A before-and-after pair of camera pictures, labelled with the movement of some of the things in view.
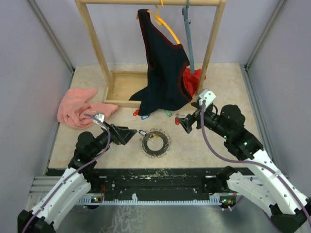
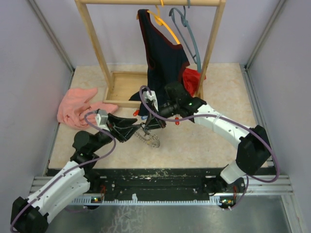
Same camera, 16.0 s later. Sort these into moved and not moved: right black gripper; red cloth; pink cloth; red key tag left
Moved: right black gripper
Not moved: pink cloth; red cloth; red key tag left
